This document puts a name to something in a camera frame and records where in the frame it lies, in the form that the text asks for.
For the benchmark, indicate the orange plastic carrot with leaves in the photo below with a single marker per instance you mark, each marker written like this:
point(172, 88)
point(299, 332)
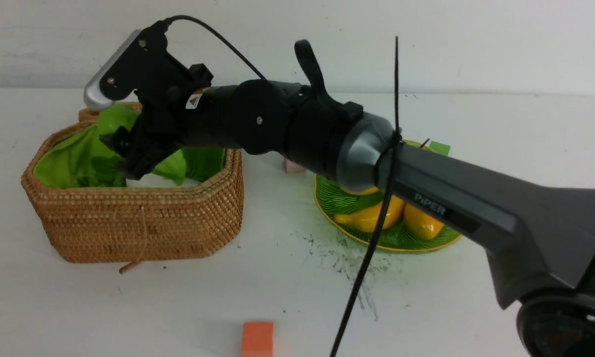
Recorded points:
point(104, 173)

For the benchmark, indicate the white plastic radish with leaves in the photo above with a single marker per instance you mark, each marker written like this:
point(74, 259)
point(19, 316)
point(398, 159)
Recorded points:
point(118, 127)

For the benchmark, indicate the pink foam cube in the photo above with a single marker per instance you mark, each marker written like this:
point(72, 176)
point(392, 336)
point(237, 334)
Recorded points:
point(291, 167)

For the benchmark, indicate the yellow plastic banana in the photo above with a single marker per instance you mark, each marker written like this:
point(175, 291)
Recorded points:
point(365, 220)

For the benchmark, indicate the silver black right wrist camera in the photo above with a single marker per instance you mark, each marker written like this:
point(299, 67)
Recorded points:
point(141, 55)

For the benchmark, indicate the woven wicker basket green lining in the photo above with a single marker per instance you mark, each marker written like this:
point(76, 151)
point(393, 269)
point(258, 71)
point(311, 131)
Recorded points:
point(124, 224)

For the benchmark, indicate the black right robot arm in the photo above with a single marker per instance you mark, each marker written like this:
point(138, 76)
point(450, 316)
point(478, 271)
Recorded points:
point(540, 241)

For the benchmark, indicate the orange yellow plastic mango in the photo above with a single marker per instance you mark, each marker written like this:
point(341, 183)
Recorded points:
point(423, 226)

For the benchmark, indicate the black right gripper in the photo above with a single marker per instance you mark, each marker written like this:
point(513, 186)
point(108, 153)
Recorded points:
point(163, 102)

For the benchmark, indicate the green glass leaf plate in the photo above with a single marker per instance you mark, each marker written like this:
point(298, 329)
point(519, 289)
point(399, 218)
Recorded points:
point(332, 199)

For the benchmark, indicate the green foam cube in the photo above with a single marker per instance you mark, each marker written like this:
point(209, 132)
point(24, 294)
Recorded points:
point(439, 148)

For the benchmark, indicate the orange foam cube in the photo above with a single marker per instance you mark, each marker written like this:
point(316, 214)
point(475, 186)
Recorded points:
point(257, 339)

